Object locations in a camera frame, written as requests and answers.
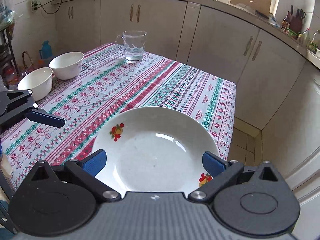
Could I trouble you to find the clear glass mug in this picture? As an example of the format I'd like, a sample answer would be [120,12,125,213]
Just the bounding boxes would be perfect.
[114,30,148,63]

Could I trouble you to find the blue thermos jug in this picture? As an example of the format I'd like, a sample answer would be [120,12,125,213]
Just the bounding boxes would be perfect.
[39,41,53,60]

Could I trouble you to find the cream kitchen cabinets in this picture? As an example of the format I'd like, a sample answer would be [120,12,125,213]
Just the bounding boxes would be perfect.
[55,0,319,202]

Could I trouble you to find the black metal shelf rack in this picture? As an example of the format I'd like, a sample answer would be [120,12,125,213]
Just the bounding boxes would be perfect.
[1,22,19,90]

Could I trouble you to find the wall power strip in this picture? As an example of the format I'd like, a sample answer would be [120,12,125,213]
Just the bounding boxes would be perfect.
[30,0,38,11]

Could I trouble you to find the white fruit-print plate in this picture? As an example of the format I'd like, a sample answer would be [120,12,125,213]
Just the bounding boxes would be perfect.
[92,107,219,196]

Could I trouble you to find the patterned embroidered tablecloth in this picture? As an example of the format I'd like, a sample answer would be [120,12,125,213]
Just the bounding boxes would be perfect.
[1,43,236,189]

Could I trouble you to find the wooden knife block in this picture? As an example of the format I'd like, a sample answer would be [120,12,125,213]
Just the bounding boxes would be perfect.
[289,6,306,34]

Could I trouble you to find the wicker basket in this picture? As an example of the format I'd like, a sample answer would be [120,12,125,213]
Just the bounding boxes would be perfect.
[22,51,37,74]

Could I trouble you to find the white ceramic bowl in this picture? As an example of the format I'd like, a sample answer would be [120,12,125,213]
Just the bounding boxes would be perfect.
[49,51,84,80]
[17,67,53,101]

